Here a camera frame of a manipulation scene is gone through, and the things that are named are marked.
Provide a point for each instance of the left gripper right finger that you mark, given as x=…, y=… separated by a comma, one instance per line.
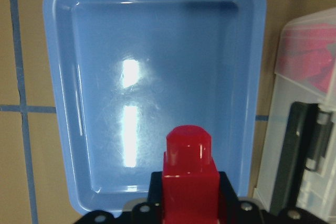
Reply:
x=227, y=195

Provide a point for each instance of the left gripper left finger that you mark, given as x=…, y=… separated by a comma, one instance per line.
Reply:
x=155, y=193

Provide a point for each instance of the red block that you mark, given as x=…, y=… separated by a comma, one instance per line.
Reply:
x=304, y=54
x=190, y=179

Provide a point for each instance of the clear plastic storage box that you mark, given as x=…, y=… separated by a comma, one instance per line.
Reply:
x=317, y=194

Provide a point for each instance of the black box latch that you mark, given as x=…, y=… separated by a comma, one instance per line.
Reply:
x=305, y=143

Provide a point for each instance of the red block in box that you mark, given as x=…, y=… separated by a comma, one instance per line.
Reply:
x=304, y=54

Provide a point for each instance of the blue plastic tray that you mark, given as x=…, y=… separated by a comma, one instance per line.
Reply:
x=127, y=72

